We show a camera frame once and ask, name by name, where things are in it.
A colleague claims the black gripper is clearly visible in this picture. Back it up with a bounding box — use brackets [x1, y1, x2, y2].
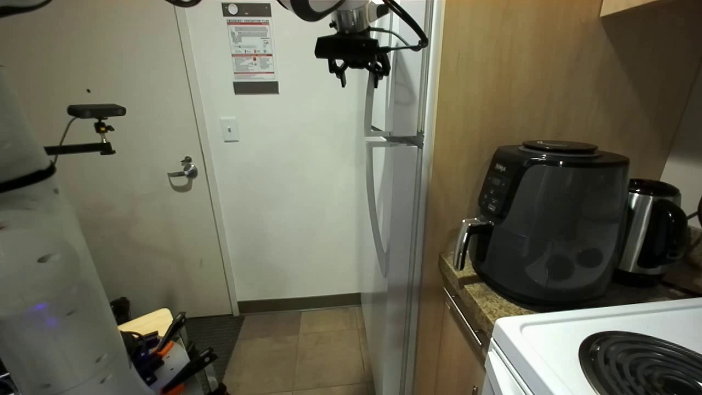
[326, 55, 392, 89]

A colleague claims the white fridge freezer door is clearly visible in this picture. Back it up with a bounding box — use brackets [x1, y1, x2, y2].
[362, 0, 427, 148]

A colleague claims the white fridge main door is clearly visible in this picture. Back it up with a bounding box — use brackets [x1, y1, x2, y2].
[357, 137, 427, 395]

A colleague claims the white room door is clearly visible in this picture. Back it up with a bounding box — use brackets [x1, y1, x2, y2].
[0, 0, 239, 321]

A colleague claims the white red paper notice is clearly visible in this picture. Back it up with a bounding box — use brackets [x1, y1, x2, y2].
[218, 0, 281, 97]

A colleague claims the wooden side panel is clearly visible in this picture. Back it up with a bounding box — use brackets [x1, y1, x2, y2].
[419, 0, 692, 295]

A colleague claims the black air fryer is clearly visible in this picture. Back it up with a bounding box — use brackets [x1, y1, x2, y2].
[452, 139, 633, 307]

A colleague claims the speckled granite countertop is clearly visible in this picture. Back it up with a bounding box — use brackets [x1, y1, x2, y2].
[437, 251, 702, 360]

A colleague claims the wooden upper cabinet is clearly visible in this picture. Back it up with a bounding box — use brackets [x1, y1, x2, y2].
[599, 0, 702, 17]

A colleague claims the wooden base cabinet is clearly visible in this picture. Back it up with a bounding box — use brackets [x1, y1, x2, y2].
[413, 281, 492, 395]

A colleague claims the black orange clamp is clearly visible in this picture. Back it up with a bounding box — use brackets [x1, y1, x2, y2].
[139, 314, 188, 365]
[161, 348, 218, 395]

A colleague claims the tan wooden board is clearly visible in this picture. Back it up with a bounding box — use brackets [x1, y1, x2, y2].
[115, 306, 177, 341]

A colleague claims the white electric stove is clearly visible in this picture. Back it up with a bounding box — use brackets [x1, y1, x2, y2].
[479, 296, 702, 395]

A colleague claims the large black coil burner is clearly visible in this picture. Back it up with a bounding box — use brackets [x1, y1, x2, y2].
[579, 329, 702, 395]

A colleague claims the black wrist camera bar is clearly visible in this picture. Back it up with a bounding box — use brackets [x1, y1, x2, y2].
[313, 36, 394, 63]

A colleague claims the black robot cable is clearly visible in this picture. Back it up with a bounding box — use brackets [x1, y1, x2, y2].
[377, 0, 432, 52]

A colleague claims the white light switch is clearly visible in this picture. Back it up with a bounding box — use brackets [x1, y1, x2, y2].
[218, 116, 243, 145]

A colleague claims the silver door lever handle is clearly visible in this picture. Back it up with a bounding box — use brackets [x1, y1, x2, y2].
[166, 153, 199, 193]

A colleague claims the black camera on stand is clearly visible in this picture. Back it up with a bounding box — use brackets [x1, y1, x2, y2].
[66, 103, 127, 120]

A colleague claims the silver drawer handle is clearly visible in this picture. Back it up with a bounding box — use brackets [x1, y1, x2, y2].
[440, 285, 492, 356]

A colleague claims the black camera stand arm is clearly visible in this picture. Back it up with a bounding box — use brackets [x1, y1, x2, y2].
[41, 116, 119, 159]

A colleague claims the thin grey camera cable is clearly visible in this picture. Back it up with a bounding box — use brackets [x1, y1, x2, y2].
[54, 116, 79, 150]

